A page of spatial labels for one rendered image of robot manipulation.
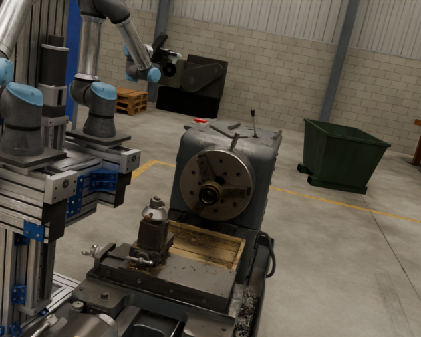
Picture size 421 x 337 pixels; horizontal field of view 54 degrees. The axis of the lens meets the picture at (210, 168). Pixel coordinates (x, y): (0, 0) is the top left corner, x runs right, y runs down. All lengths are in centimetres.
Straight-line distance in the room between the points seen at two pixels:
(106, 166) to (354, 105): 1023
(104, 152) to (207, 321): 101
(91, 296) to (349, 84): 1086
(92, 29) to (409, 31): 1059
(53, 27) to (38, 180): 67
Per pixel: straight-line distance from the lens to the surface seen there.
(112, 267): 130
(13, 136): 157
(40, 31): 182
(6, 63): 130
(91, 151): 199
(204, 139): 192
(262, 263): 242
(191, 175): 179
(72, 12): 680
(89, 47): 205
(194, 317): 124
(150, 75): 210
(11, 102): 156
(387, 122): 1200
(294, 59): 1162
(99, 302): 124
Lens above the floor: 161
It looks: 15 degrees down
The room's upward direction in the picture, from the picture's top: 11 degrees clockwise
